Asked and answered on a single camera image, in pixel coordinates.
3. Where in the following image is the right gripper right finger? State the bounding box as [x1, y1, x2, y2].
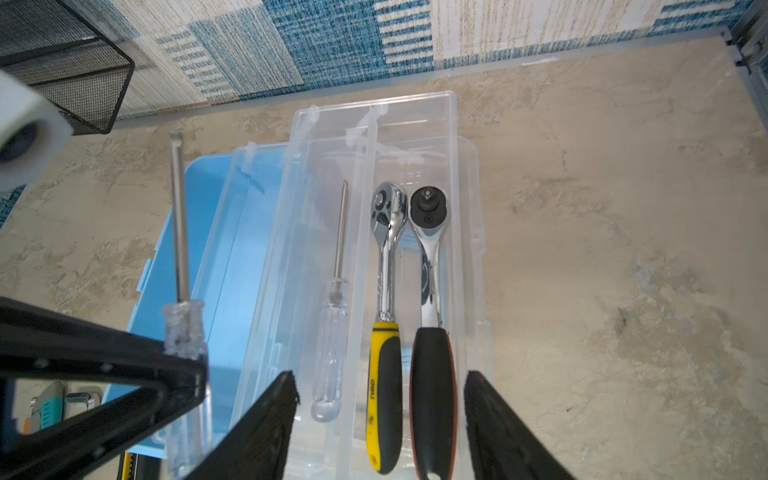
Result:
[464, 371, 573, 480]

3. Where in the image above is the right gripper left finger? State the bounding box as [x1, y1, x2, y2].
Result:
[188, 371, 299, 479]

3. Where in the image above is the teal utility knife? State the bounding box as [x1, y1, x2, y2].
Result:
[25, 381, 65, 434]

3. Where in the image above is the black wire mesh shelf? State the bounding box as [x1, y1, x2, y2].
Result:
[1, 1, 135, 135]

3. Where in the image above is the yellow handled ratchet wrench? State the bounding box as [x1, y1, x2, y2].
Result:
[366, 182, 407, 475]

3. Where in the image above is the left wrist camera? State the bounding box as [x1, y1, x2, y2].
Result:
[1, 71, 73, 192]

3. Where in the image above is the light blue plastic toolbox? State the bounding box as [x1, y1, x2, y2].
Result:
[103, 91, 496, 480]

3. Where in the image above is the small clear handled screwdriver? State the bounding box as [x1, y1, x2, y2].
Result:
[311, 180, 349, 423]

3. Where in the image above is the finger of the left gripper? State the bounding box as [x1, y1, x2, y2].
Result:
[1, 377, 207, 479]
[1, 297, 208, 384]

